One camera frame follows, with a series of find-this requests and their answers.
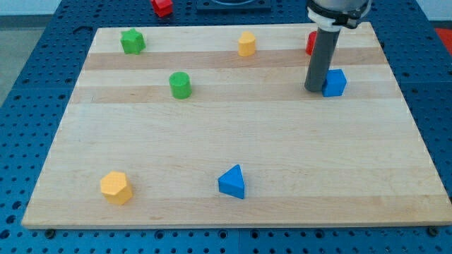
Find blue triangle block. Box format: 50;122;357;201
218;164;245;199

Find yellow hexagon block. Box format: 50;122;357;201
100;171;133;205

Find wooden board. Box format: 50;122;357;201
22;22;451;229

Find green cylinder block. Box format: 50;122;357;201
169;72;192;99

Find yellow half-round block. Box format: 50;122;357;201
238;31;256;56

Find blue cube block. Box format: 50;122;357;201
322;69;347;97

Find red block behind rod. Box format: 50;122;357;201
305;31;317;56

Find green star block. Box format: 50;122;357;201
120;28;145;54

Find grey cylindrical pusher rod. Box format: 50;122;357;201
304;28;340;92

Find red block off board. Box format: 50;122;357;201
150;0;173;18

